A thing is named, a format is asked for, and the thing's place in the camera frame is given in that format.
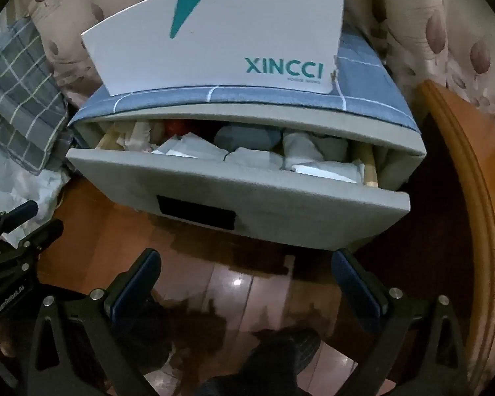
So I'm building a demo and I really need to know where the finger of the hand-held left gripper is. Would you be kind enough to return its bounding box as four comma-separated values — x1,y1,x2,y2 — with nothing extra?
20,219,64,257
0,200,39,237

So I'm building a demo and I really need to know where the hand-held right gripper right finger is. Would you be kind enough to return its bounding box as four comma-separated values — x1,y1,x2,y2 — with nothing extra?
331,248,475,396

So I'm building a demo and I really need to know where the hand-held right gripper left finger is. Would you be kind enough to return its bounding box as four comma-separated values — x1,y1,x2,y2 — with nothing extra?
25,248,162,396

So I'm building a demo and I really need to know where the white underwear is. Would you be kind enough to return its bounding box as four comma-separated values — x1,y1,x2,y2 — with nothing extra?
152,135,228,161
225,148,286,171
291,160,366,185

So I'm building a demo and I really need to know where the grey front wooden drawer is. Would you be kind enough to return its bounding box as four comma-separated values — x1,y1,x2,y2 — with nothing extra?
66,119,411,253

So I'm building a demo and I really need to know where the cream patterned underwear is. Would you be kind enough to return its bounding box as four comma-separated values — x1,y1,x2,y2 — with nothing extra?
115,121,170,154

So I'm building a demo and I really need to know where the red underwear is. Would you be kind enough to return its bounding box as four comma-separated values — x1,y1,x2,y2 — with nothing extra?
166,120,195,138

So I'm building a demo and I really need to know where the white cardboard box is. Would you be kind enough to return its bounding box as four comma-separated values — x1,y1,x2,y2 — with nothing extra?
80,0,346,97

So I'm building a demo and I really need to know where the white plastic bag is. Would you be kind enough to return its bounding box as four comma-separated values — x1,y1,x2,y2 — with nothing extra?
0,132,71,223

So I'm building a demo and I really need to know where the person's dark shoe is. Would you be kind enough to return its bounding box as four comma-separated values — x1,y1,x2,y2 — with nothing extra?
198,327,322,396

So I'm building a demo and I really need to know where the grey plaid cloth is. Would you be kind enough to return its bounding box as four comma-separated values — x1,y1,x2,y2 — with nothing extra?
0,16,71,176

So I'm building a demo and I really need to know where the orange wooden furniture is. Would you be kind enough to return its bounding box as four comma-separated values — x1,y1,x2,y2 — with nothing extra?
414,78,495,380

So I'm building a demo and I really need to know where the blue checked cloth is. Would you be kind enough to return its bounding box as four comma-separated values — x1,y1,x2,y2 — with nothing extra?
68,29,422,137

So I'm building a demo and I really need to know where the beige leaf print bedding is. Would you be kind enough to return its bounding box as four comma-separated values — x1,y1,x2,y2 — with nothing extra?
25,0,495,141

